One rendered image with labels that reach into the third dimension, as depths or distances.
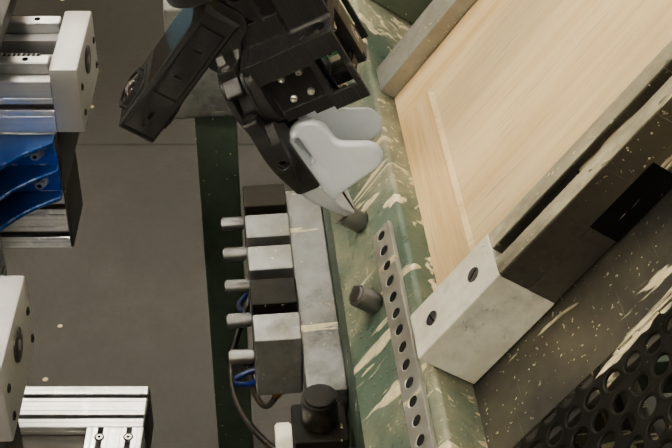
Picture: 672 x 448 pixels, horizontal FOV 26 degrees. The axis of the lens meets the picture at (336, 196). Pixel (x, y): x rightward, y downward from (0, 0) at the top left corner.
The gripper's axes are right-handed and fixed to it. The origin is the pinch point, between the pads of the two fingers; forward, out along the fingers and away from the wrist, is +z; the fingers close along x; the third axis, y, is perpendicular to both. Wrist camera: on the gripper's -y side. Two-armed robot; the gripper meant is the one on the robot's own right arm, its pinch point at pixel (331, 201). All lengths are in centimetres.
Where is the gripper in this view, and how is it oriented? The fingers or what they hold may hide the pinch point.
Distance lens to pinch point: 97.5
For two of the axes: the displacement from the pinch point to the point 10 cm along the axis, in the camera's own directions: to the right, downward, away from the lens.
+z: 4.6, 7.0, 5.5
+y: 8.9, -3.6, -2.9
